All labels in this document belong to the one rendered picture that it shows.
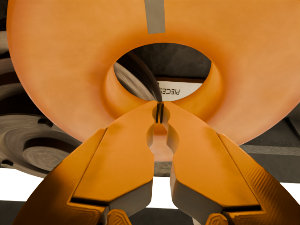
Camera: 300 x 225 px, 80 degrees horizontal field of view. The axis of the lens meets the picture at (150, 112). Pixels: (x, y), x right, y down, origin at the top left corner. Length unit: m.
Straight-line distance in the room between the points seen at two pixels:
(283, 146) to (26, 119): 6.32
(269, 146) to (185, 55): 5.79
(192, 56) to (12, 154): 0.48
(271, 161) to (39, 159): 9.33
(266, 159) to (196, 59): 9.04
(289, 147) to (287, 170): 3.26
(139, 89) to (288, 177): 9.28
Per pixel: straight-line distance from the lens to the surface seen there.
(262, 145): 6.07
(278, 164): 9.63
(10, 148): 0.49
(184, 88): 0.53
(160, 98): 0.45
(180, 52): 0.49
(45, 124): 0.34
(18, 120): 0.37
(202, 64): 0.51
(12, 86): 0.39
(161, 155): 0.15
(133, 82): 0.34
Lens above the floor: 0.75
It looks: 47 degrees up
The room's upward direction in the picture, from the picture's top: 176 degrees counter-clockwise
